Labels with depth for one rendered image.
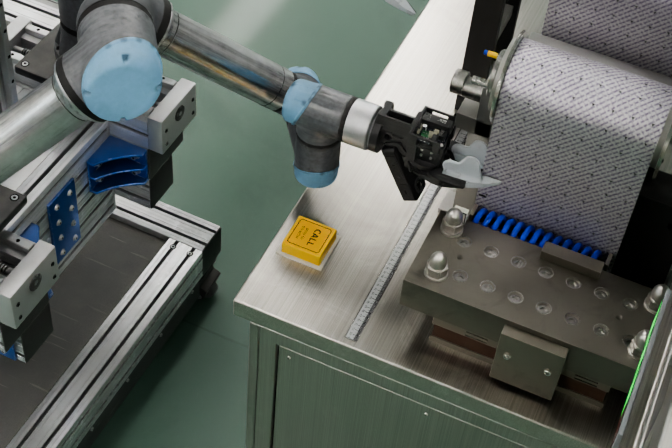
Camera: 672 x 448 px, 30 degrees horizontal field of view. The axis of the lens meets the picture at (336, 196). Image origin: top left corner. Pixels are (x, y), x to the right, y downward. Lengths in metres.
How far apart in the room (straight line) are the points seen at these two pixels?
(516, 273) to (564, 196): 0.14
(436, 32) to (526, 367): 0.86
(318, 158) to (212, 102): 1.63
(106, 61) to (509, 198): 0.66
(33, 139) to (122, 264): 1.08
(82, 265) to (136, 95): 1.18
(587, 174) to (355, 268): 0.42
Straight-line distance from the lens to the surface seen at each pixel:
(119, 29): 1.85
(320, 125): 1.98
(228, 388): 3.00
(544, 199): 1.96
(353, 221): 2.13
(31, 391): 2.78
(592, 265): 1.95
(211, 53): 2.02
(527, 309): 1.89
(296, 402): 2.16
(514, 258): 1.96
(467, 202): 2.14
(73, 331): 2.86
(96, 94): 1.83
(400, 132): 1.95
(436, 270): 1.88
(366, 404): 2.08
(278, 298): 2.02
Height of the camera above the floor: 2.48
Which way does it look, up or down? 47 degrees down
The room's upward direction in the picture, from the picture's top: 6 degrees clockwise
